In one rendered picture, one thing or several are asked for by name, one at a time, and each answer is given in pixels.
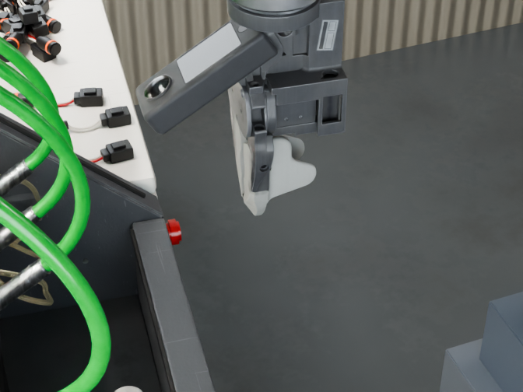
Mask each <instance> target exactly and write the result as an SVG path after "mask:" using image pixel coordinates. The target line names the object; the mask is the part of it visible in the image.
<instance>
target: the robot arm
mask: <svg viewBox="0 0 523 392"><path fill-rule="evenodd" d="M344 9H345V0H227V12H228V15H229V16H230V18H231V20H230V21H229V22H227V23H226V24H224V25H223V26H221V27H220V28H219V29H218V30H216V31H215V32H213V33H211V34H210V35H209V36H207V37H206V38H205V39H204V40H202V41H200V42H199V43H198V44H196V45H195V46H194V47H192V48H191V49H190V50H188V51H186V52H185V53H184V54H182V55H181V56H180V57H179V58H177V59H175V60H174V61H172V62H171V63H170V64H169V65H167V66H166V67H164V68H163V69H161V70H160V71H158V72H157V73H156V74H155V75H153V76H152V77H150V78H149V79H147V80H146V81H145V82H143V83H142V84H141V85H139V86H138V87H137V88H136V91H135V94H136V96H137V99H138V102H139V106H140V108H141V111H142V115H143V117H144V120H145V121H146V122H147V123H148V124H149V126H150V127H151V128H152V129H153V130H154V131H155V132H156V133H158V134H160V135H163V134H166V133H167V132H168V131H169V130H171V129H172V128H174V127H175V126H177V125H178V124H180V123H181V122H182V121H184V120H185V119H187V118H188V117H190V116H191V115H192V114H194V113H195V112H196V111H198V110H200V109H201V108H202V107H204V106H205V105H206V104H208V103H209V102H211V101H212V100H214V99H215V98H217V97H218V96H219V95H221V94H222V93H224V92H225V91H227V90H228V94H229V99H230V117H231V125H232V132H233V147H234V148H235V156H236V162H237V172H238V177H239V183H240V192H241V196H242V197H243V199H244V203H245V204H246V206H247V207H248V208H249V209H250V210H251V212H252V213H253V214H254V215H262V214H263V212H264V211H265V208H266V205H267V203H268V202H269V200H270V199H271V198H274V197H276V196H278V195H281V194H285V193H286V192H289V191H293V190H295V189H297V188H300V187H303V186H306V185H308V184H310V183H311V182H312V181H313V180H314V178H315V177H316V168H315V166H314V165H313V164H311V163H305V162H303V161H299V160H298V159H299V158H300V157H301V156H302V155H303V154H304V142H303V141H302V140H301V139H299V138H294V137H291V136H288V135H287V134H292V133H294V134H295V135H303V134H309V133H314V132H317V136H322V135H332V134H338V133H343V132H345V126H346V100H347V86H348V78H347V76H346V74H345V72H344V71H343V69H342V39H343V24H344ZM341 94H342V99H341V114H340V120H339V95H341Z"/></svg>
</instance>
